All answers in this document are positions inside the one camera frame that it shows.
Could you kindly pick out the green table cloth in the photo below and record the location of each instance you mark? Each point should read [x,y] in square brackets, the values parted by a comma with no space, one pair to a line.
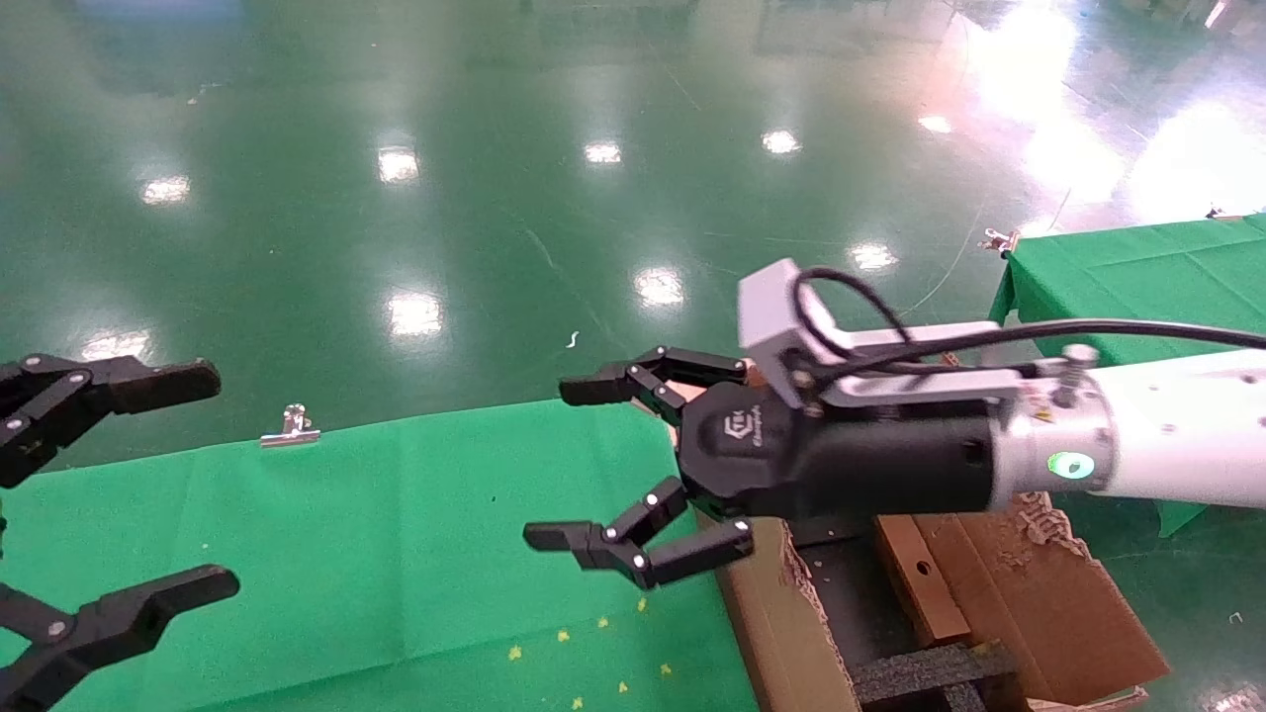
[1137,277]
[346,554]

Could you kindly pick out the black foam bottom liner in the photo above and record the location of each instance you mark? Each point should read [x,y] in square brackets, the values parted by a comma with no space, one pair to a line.
[856,593]

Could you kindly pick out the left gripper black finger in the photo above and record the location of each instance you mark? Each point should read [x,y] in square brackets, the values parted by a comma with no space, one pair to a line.
[119,386]
[119,623]

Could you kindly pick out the grey camera mounting bracket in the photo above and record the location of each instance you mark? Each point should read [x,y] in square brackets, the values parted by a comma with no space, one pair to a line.
[920,388]

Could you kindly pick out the silver binder clip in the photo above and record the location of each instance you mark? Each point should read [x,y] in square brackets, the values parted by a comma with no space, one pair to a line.
[1221,214]
[999,240]
[291,433]

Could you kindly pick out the large open cardboard carton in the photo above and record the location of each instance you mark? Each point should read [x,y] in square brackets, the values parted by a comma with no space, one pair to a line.
[1039,613]

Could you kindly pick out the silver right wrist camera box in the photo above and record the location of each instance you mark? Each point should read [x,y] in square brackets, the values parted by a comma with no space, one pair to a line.
[767,316]

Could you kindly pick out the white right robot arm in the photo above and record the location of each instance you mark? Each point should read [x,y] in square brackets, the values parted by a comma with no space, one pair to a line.
[1167,435]

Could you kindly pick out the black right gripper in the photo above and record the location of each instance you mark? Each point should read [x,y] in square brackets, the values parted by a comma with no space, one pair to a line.
[851,460]

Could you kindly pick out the black foam block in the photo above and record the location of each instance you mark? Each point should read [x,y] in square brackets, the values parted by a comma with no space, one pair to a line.
[920,677]

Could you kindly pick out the small cardboard box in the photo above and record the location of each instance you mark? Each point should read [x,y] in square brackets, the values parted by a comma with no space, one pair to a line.
[922,583]

